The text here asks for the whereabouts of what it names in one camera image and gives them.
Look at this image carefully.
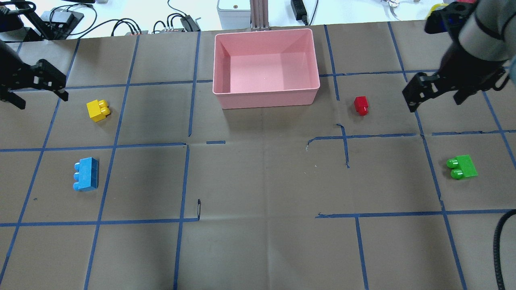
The green toy block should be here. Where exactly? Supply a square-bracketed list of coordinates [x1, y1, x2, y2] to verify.
[446, 155, 479, 180]

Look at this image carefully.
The pink plastic box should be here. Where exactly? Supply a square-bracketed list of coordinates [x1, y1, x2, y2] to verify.
[212, 28, 320, 110]

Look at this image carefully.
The brown paper table cover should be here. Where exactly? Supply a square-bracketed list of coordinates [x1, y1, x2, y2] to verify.
[1, 21, 515, 290]

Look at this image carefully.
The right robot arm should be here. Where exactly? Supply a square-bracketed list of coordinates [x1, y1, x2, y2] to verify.
[402, 0, 516, 112]

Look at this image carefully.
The black usb hub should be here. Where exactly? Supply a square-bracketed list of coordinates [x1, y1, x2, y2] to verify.
[181, 15, 201, 32]

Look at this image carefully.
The black power adapter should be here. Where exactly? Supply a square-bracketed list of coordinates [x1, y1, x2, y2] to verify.
[290, 0, 308, 23]

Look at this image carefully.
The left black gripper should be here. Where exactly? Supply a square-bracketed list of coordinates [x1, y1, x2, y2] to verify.
[0, 41, 69, 110]

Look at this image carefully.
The yellow toy block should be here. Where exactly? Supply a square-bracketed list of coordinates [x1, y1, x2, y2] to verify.
[86, 99, 111, 122]

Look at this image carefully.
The red toy block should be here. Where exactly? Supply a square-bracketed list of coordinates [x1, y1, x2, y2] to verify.
[354, 96, 369, 116]

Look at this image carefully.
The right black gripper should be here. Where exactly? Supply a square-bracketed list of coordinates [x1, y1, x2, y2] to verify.
[402, 66, 509, 113]

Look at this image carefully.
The aluminium frame post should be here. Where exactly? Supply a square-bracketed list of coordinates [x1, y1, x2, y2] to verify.
[250, 0, 270, 31]

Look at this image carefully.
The black box with cables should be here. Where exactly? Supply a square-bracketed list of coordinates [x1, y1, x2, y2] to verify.
[41, 8, 84, 34]

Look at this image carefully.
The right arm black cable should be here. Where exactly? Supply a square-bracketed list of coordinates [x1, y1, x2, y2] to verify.
[493, 209, 516, 290]

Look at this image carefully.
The white square device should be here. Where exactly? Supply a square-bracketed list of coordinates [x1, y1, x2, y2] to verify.
[217, 0, 251, 30]

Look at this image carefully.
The blue toy block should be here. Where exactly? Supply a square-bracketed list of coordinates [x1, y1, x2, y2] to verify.
[73, 157, 98, 191]

